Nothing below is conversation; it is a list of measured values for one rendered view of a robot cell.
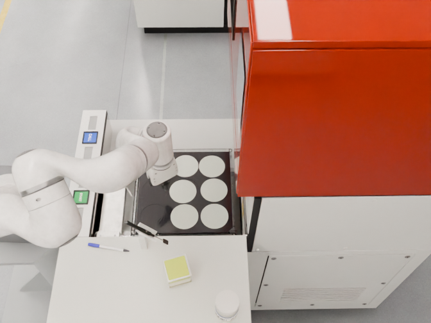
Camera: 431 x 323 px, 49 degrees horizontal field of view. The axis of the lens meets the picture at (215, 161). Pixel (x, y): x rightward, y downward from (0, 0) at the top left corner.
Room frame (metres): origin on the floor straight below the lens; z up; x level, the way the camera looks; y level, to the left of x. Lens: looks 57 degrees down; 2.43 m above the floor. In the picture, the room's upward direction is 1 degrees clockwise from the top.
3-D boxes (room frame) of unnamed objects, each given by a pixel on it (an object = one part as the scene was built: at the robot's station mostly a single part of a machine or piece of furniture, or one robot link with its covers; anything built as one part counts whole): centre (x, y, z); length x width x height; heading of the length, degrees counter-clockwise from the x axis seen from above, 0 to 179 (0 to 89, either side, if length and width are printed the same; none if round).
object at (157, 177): (0.84, 0.18, 1.11); 0.10 x 0.07 x 0.11; 124
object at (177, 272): (0.53, 0.11, 1.00); 0.07 x 0.07 x 0.07; 18
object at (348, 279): (1.09, -0.45, 0.41); 0.82 x 0.71 x 0.82; 2
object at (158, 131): (0.84, 0.18, 1.25); 0.09 x 0.08 x 0.13; 77
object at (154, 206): (0.88, 0.11, 0.90); 0.34 x 0.34 x 0.01; 2
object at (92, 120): (0.93, 0.48, 0.89); 0.55 x 0.09 x 0.14; 2
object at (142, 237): (0.63, 0.21, 1.03); 0.06 x 0.04 x 0.13; 92
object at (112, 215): (0.85, 0.38, 0.87); 0.36 x 0.08 x 0.03; 2
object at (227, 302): (0.42, -0.04, 1.01); 0.07 x 0.07 x 0.10
